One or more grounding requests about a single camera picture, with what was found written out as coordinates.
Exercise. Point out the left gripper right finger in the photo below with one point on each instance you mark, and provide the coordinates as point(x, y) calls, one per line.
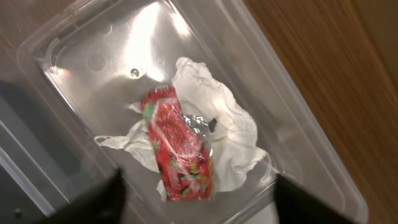
point(296, 206)

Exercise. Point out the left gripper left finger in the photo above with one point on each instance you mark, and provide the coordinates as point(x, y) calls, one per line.
point(103, 203)

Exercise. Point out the white tissue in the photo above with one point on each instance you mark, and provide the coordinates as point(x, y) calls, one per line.
point(234, 139)

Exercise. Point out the red snack wrapper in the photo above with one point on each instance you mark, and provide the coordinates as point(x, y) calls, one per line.
point(181, 151)

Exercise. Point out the black waste tray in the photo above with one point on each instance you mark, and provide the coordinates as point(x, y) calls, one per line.
point(40, 171)

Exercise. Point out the clear plastic waste bin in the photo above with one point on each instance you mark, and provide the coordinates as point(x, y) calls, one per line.
point(91, 65)

